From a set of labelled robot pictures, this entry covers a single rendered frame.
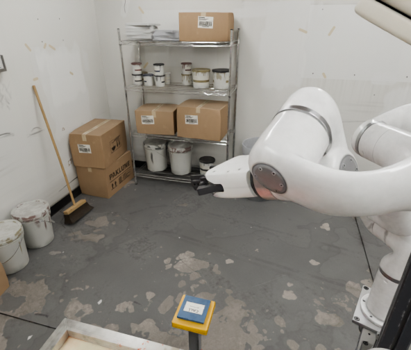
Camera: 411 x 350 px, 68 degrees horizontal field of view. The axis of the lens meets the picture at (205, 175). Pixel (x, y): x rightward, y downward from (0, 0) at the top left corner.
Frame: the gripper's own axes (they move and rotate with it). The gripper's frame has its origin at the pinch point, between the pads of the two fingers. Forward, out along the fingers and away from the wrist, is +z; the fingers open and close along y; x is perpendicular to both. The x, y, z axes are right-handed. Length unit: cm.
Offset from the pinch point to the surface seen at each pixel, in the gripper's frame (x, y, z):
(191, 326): 56, -3, 40
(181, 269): 111, -72, 173
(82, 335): 44, 26, 56
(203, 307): 54, -11, 41
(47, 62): -100, -66, 286
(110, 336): 47, 20, 50
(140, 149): 17, -160, 349
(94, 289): 96, -7, 199
